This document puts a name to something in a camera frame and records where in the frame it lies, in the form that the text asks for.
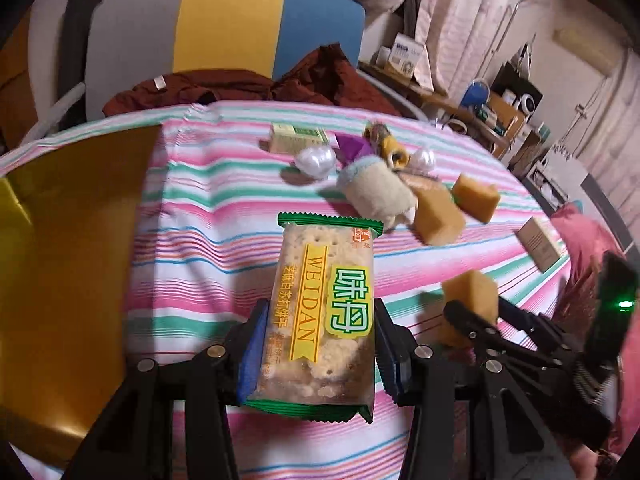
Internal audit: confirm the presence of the yellow sponge block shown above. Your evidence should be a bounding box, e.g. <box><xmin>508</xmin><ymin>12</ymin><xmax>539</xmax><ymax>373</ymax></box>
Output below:
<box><xmin>438</xmin><ymin>270</ymin><xmax>499</xmax><ymax>349</ymax></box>

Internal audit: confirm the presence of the brown cardboard box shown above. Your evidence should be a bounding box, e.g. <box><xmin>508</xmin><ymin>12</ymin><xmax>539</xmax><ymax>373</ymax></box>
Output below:
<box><xmin>515</xmin><ymin>217</ymin><xmax>561</xmax><ymax>273</ymax></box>

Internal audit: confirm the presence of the tan sponge block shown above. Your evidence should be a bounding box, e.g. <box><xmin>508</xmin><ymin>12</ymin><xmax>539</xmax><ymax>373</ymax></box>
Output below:
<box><xmin>400</xmin><ymin>174</ymin><xmax>466</xmax><ymax>246</ymax></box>

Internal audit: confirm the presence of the yellow sponge wedge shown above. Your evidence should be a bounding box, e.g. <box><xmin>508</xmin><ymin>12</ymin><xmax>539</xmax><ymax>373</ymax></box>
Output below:
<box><xmin>451</xmin><ymin>174</ymin><xmax>501</xmax><ymax>224</ymax></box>

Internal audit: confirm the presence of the green Weidan cracker packet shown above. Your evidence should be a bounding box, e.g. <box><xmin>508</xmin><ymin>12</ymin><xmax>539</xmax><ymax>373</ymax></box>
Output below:
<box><xmin>242</xmin><ymin>212</ymin><xmax>384</xmax><ymax>422</ymax></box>

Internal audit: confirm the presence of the cream plush toy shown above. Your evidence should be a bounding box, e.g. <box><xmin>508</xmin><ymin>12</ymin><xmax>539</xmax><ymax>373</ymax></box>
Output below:
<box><xmin>336</xmin><ymin>155</ymin><xmax>418</xmax><ymax>231</ymax></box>

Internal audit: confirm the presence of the yellow patterned sock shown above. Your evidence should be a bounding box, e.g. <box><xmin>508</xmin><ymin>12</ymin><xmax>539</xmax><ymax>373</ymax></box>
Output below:
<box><xmin>363</xmin><ymin>122</ymin><xmax>410</xmax><ymax>171</ymax></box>

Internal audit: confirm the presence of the purple snack packet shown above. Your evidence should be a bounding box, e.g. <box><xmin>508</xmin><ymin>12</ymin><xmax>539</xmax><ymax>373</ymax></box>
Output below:
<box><xmin>335</xmin><ymin>133</ymin><xmax>374</xmax><ymax>166</ymax></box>

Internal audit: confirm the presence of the white plastic bag ball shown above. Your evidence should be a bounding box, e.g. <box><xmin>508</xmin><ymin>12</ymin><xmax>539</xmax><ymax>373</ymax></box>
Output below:
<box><xmin>294</xmin><ymin>144</ymin><xmax>337</xmax><ymax>180</ymax></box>

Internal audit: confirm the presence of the small green white box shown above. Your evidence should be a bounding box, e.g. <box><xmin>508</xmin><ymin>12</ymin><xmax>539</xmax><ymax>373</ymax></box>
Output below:
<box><xmin>269</xmin><ymin>124</ymin><xmax>329</xmax><ymax>155</ymax></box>

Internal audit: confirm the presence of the pink cloth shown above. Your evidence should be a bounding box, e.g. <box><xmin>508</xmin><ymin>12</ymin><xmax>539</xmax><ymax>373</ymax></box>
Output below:
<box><xmin>550</xmin><ymin>204</ymin><xmax>640</xmax><ymax>455</ymax></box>

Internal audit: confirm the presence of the striped pink green tablecloth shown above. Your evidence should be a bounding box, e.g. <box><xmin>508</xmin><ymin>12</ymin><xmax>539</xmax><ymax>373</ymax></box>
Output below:
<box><xmin>0</xmin><ymin>100</ymin><xmax>574</xmax><ymax>480</ymax></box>

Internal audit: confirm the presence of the wooden side table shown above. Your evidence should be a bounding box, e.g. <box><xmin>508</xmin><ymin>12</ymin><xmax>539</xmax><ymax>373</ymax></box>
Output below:
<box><xmin>358</xmin><ymin>62</ymin><xmax>509</xmax><ymax>148</ymax></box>

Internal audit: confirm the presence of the gold metal tin box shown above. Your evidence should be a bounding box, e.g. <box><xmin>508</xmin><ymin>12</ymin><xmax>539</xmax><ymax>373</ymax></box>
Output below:
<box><xmin>1</xmin><ymin>126</ymin><xmax>160</xmax><ymax>467</ymax></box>

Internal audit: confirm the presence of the small white fan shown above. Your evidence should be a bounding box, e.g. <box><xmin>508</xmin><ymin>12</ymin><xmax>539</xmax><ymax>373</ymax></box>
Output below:
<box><xmin>518</xmin><ymin>93</ymin><xmax>536</xmax><ymax>117</ymax></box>

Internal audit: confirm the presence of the blue round container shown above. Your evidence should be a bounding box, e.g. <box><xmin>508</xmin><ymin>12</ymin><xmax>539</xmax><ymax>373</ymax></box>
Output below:
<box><xmin>459</xmin><ymin>79</ymin><xmax>490</xmax><ymax>108</ymax></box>

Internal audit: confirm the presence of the black shelf box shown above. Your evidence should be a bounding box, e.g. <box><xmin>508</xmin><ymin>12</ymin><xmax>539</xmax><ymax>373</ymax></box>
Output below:
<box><xmin>490</xmin><ymin>62</ymin><xmax>544</xmax><ymax>107</ymax></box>

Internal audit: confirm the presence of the white blue product box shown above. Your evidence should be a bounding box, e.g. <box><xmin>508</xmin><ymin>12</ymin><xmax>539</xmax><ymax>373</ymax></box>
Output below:
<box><xmin>385</xmin><ymin>34</ymin><xmax>425</xmax><ymax>80</ymax></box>

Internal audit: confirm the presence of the dark red garment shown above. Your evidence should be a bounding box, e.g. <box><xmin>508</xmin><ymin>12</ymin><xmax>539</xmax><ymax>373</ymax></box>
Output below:
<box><xmin>102</xmin><ymin>44</ymin><xmax>400</xmax><ymax>117</ymax></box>

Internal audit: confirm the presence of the grey yellow blue chair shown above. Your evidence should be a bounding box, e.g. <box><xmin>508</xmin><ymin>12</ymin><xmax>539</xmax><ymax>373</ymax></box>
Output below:
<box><xmin>28</xmin><ymin>0</ymin><xmax>366</xmax><ymax>122</ymax></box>

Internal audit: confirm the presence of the black rolled mat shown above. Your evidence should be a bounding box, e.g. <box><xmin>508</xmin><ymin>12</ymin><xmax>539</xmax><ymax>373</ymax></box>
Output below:
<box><xmin>56</xmin><ymin>0</ymin><xmax>103</xmax><ymax>100</ymax></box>

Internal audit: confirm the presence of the wall air conditioner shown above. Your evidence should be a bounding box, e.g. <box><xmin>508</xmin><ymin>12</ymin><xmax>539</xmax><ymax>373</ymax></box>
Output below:
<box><xmin>553</xmin><ymin>28</ymin><xmax>620</xmax><ymax>77</ymax></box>

